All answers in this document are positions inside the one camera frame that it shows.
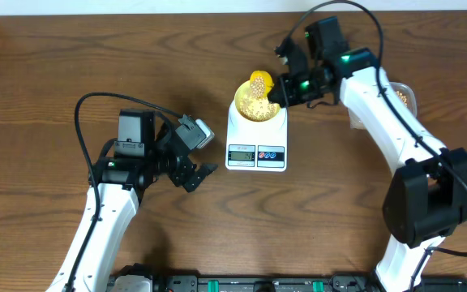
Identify yellow measuring scoop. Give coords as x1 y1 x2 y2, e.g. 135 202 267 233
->
249 71 274 99

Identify pale yellow bowl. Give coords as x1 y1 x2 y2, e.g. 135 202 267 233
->
233 79 282 122

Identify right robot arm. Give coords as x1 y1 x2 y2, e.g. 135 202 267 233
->
268 17 467 291

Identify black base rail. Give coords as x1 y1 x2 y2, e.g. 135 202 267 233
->
107 263 467 292

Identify soybeans in bowl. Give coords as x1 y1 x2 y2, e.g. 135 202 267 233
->
239 76 277 122

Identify soybeans in container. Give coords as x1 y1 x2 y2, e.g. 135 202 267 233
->
396 91 409 106

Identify clear plastic container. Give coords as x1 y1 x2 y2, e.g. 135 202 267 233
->
348 82 418 130

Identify white digital kitchen scale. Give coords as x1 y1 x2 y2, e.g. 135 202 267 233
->
225 101 288 172

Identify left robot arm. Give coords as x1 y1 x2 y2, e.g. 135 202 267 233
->
49 109 217 291

